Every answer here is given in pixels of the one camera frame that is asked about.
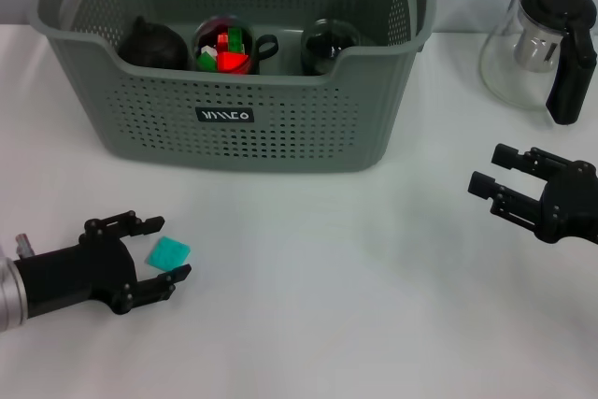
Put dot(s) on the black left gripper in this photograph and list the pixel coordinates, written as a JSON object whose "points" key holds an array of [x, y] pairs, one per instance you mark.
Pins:
{"points": [[75, 273]]}

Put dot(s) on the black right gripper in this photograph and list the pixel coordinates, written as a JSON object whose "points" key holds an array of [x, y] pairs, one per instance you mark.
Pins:
{"points": [[570, 205]]}

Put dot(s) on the teal toy brick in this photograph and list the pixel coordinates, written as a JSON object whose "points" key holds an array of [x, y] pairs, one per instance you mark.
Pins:
{"points": [[169, 255]]}

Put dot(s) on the bright green arched toy brick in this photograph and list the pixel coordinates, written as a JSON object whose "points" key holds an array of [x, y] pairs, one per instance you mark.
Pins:
{"points": [[206, 63]]}

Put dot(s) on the red sloped toy brick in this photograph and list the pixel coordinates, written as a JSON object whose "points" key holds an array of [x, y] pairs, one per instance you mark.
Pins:
{"points": [[232, 62]]}

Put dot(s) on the small red toy brick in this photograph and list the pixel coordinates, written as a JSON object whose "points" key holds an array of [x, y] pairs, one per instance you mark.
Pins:
{"points": [[223, 39]]}

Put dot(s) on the glass teacup with black sleeve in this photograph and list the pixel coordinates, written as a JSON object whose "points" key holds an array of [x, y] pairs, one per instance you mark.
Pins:
{"points": [[327, 51], [258, 51]]}

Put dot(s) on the dark green toy brick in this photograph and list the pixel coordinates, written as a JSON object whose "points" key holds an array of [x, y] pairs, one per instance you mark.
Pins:
{"points": [[236, 40]]}

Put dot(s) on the grey perforated plastic storage bin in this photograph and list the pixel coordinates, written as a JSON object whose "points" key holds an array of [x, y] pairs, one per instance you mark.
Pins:
{"points": [[303, 137]]}

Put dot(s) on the dark round clay teapot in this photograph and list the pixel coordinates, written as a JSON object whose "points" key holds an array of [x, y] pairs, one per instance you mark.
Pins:
{"points": [[152, 51]]}

